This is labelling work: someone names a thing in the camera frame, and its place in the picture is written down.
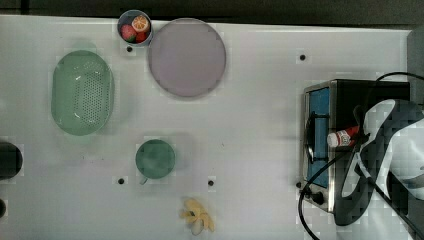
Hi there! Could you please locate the red toy strawberry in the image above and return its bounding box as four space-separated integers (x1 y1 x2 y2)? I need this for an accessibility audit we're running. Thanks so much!
120 24 137 43

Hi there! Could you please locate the lilac round plate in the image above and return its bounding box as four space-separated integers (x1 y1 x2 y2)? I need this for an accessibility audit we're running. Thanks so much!
148 18 226 97

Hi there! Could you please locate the yellow toy banana peel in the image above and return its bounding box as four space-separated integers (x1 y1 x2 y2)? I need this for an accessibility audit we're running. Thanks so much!
179 198 215 236

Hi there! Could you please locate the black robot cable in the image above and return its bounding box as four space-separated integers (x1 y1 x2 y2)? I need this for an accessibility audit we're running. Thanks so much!
297 71 424 240

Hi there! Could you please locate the red ketchup bottle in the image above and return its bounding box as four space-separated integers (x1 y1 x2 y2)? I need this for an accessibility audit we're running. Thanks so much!
327 126 359 148

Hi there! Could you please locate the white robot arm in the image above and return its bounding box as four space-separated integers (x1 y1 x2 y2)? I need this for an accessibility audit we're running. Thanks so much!
333 99 423 227

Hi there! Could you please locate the small black cylinder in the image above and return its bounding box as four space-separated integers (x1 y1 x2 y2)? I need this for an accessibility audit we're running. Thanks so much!
0 199 6 218

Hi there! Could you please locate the black toaster oven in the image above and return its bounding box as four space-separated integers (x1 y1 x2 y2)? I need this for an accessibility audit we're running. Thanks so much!
298 79 410 225

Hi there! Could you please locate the green mug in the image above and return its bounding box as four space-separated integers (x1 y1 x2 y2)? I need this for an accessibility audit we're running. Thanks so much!
135 139 176 185

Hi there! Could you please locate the orange toy fruit slice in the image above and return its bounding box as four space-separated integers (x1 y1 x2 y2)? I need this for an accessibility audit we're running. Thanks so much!
131 15 150 33

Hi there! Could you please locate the green perforated colander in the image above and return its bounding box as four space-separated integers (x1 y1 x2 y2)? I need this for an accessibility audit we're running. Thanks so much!
51 50 114 136

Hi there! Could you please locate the blue bowl of toy fruit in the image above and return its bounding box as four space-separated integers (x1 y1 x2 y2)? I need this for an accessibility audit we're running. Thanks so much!
117 10 153 47

